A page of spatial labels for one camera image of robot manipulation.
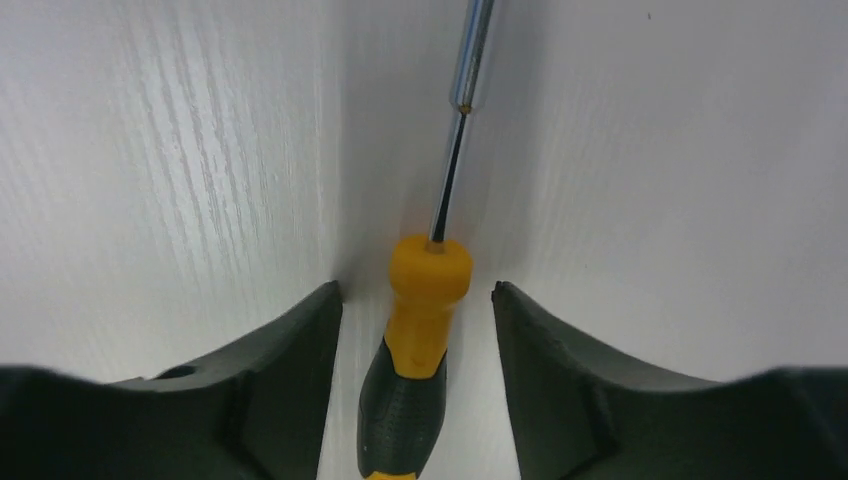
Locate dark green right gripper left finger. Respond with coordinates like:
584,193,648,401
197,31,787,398
1,282,342,479

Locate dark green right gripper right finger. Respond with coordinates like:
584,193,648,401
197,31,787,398
491,281,847,479

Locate yellow and black screwdriver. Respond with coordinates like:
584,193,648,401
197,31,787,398
357,1,496,479

